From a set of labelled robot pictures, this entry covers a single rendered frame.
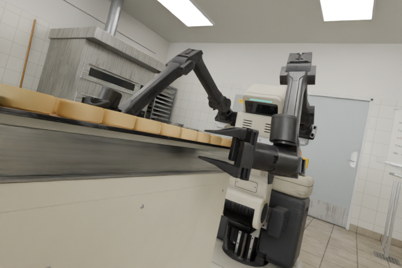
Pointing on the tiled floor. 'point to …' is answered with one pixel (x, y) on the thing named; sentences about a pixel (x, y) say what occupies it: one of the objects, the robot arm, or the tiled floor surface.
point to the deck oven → (94, 65)
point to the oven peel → (27, 54)
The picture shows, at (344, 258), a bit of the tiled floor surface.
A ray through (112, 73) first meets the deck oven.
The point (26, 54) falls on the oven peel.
